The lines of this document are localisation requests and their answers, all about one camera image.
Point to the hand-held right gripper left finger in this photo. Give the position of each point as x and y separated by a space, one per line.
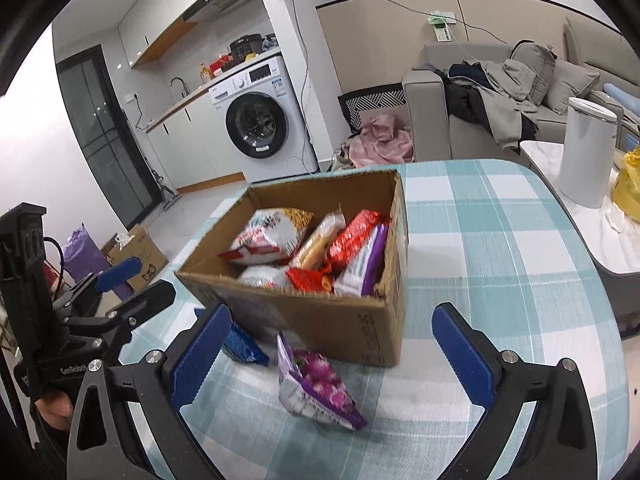
200 355

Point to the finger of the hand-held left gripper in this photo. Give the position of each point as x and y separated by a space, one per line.
145 301
120 270

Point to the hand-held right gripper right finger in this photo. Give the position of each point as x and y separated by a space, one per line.
462 355

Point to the blue snack packet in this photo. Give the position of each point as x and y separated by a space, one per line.
245 347

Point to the purple fruit snack packet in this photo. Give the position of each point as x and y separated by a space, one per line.
362 270
320 390

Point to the brown cardboard box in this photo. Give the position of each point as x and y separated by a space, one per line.
325 325

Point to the small red snack packet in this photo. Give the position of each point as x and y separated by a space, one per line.
307 280

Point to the fried noodle snack packet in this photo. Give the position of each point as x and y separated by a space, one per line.
265 235

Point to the red packet with blue label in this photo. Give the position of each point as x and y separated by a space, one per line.
355 235

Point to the person's left hand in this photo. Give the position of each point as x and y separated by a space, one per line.
52 407

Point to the cardboard box on floor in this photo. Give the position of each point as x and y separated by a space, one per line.
142 255

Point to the purple plastic bag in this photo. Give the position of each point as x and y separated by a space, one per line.
85 255

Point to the stick vacuum cleaner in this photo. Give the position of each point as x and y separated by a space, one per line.
167 192

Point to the teal checked tablecloth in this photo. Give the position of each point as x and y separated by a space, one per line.
475 240

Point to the dark glass door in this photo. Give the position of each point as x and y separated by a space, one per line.
107 135

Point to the white kitchen counter cabinet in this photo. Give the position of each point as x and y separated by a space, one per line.
195 145

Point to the white coffee table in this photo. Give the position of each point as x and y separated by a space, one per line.
600 240

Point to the sink faucet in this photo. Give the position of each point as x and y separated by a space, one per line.
180 85

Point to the white washing machine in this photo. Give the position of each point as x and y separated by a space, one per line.
260 125

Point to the red items on washer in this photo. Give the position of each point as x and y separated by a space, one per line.
217 66

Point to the pink cloth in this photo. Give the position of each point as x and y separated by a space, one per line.
382 142

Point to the white trash bin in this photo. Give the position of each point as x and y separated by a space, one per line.
585 155

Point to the yellow plastic bag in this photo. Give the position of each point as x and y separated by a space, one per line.
630 185

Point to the beige sofa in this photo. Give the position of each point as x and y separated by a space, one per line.
430 110

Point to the black rice cooker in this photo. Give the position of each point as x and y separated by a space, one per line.
245 46

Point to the grey clothes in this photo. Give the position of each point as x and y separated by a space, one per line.
510 100

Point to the dark clothes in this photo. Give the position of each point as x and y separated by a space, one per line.
467 95

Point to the black patterned basket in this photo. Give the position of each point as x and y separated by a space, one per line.
370 102

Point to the beige cushion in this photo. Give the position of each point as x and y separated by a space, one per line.
572 85

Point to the grey cushion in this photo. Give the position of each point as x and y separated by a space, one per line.
535 67

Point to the white wall cabinet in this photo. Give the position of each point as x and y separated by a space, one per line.
155 15

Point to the wall control panel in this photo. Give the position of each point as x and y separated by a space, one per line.
442 27

